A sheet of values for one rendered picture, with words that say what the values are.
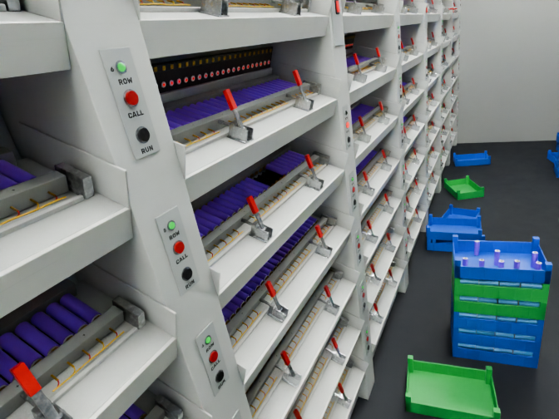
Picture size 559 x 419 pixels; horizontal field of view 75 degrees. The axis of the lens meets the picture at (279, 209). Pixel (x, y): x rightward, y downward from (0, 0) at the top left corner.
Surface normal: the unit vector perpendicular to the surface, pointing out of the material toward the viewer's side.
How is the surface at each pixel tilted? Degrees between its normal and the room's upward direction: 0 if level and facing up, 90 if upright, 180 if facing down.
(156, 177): 90
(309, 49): 90
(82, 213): 20
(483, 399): 0
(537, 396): 0
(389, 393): 0
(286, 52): 90
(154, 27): 110
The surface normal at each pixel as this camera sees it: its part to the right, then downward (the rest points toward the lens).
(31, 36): 0.87, 0.37
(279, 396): 0.15, -0.83
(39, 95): -0.47, 0.42
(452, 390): -0.17, -0.91
